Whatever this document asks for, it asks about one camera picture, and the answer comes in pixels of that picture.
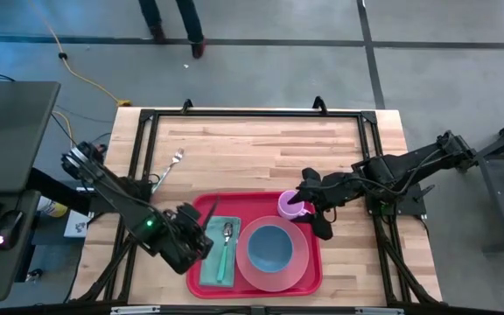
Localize red plastic tray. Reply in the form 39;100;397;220
185;191;324;300

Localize yellow and white container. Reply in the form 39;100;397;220
36;195;69;219

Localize person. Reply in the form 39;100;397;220
136;0;207;60

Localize green cloth napkin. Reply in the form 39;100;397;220
198;215;242;289

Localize black rig bar, silver brackets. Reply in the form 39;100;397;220
0;301;504;315

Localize spoon with teal handle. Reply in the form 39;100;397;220
215;221;235;284

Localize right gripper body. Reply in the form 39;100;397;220
297;167;368;212

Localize grey desk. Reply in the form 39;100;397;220
0;80;62;303

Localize coral pink plate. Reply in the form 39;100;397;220
235;215;311;293

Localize black diagonal desk strut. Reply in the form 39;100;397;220
24;166;92;215

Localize blue-grey bowl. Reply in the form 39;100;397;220
246;225;295;273

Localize black computer mouse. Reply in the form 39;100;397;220
0;209;25;252

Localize yellow extension cable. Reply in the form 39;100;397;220
27;0;124;145

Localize silver fork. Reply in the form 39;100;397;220
150;147;186;194

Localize white box with code print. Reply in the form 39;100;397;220
63;209;92;239

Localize pink ribbed mug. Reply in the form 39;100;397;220
276;189;312;221

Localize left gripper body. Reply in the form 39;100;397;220
154;205;205;276

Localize black aluminium table frame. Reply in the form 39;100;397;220
68;95;445;307

